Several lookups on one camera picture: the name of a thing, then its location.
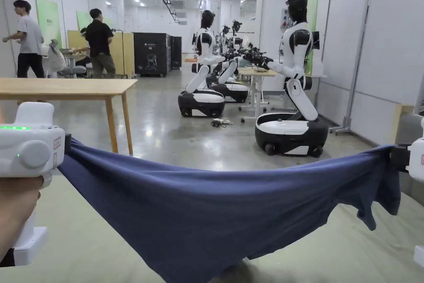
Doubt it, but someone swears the narrow black crate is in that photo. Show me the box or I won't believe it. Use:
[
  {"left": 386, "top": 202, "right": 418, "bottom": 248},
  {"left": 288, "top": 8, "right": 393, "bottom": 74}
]
[{"left": 170, "top": 36, "right": 183, "bottom": 70}]

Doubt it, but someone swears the white and black humanoid robot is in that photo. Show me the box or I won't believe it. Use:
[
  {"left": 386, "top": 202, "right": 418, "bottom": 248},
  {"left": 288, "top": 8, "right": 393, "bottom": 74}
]
[
  {"left": 178, "top": 10, "right": 240, "bottom": 118},
  {"left": 210, "top": 19, "right": 250, "bottom": 104},
  {"left": 243, "top": 0, "right": 329, "bottom": 158}
]

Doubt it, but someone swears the grey office chair with bag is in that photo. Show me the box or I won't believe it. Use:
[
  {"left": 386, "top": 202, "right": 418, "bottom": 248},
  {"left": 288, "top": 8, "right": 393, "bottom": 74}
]
[{"left": 46, "top": 39, "right": 87, "bottom": 79}]

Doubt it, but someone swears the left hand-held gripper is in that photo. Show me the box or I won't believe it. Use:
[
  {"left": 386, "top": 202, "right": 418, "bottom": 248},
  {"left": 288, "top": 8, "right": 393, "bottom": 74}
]
[{"left": 0, "top": 102, "right": 72, "bottom": 267}]

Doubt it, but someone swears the bed with pale green sheet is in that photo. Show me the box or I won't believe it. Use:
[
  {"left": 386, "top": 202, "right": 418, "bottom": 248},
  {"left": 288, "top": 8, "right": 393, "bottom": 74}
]
[{"left": 0, "top": 174, "right": 424, "bottom": 283}]

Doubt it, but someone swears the power strip with cable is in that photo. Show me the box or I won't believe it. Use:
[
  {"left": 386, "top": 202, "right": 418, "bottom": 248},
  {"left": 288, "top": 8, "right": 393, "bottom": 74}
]
[{"left": 211, "top": 118, "right": 235, "bottom": 128}]

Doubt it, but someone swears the dark blue shirt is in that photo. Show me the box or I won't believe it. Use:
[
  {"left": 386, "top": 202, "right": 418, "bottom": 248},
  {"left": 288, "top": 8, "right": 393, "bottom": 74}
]
[{"left": 58, "top": 137, "right": 402, "bottom": 283}]

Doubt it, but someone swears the white height-adjustable table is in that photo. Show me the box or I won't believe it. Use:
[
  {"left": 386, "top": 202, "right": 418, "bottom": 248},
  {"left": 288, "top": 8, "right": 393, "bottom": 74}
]
[{"left": 237, "top": 66, "right": 279, "bottom": 122}]

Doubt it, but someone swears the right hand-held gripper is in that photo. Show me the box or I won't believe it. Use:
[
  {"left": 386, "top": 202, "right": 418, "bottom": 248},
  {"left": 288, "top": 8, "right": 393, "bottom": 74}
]
[{"left": 389, "top": 115, "right": 424, "bottom": 261}]

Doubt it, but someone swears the person's left hand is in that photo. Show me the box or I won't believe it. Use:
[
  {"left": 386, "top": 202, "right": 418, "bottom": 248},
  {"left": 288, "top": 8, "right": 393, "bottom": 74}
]
[{"left": 0, "top": 177, "right": 44, "bottom": 258}]

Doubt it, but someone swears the large black crate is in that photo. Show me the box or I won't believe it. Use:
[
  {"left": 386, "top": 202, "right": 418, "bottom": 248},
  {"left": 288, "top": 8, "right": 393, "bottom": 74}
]
[{"left": 132, "top": 32, "right": 172, "bottom": 78}]

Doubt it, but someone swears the light wooden table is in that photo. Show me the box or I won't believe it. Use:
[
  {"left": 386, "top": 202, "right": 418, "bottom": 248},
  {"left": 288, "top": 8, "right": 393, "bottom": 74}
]
[{"left": 0, "top": 77, "right": 138, "bottom": 155}]

